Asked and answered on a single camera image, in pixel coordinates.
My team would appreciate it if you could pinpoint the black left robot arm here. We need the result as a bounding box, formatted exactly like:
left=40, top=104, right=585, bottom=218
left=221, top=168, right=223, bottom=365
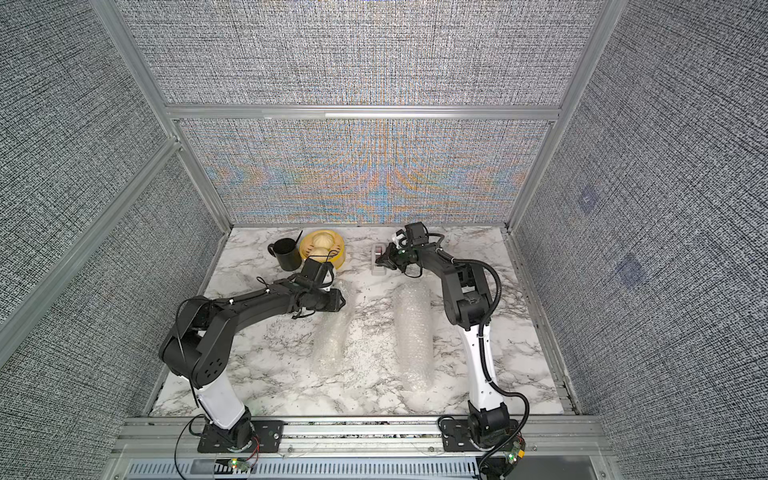
left=159, top=259, right=346, bottom=451

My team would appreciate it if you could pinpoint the grey tape dispenser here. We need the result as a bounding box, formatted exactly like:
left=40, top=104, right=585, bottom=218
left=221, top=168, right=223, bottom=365
left=371, top=243, right=387, bottom=276

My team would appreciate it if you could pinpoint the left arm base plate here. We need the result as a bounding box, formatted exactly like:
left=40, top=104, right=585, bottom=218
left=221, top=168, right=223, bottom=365
left=197, top=420, right=285, bottom=453

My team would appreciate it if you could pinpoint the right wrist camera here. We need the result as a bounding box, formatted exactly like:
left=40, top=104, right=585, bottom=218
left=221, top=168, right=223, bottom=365
left=392, top=229, right=408, bottom=248

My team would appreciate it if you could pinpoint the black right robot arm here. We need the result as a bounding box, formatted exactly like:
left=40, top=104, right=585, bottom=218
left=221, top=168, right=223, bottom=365
left=376, top=222, right=511, bottom=449

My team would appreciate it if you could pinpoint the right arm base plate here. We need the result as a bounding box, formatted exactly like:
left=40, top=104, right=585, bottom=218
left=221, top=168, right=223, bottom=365
left=437, top=415, right=526, bottom=454

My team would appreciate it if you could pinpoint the yellow bamboo steamer basket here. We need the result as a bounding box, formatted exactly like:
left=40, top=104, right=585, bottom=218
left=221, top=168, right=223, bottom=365
left=298, top=229, right=346, bottom=270

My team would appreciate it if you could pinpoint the steamed bun back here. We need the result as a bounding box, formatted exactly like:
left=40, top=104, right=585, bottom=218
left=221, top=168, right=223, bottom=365
left=312, top=232, right=335, bottom=250

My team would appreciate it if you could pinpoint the aluminium front rail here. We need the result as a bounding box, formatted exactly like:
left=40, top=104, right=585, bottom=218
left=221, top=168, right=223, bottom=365
left=109, top=415, right=614, bottom=459

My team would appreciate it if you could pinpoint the black mug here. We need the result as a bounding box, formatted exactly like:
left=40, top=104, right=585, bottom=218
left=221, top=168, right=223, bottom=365
left=267, top=232, right=303, bottom=271

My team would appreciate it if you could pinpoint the tall white ribbed vase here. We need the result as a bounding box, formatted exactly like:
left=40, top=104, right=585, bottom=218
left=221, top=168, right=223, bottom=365
left=393, top=281, right=436, bottom=391

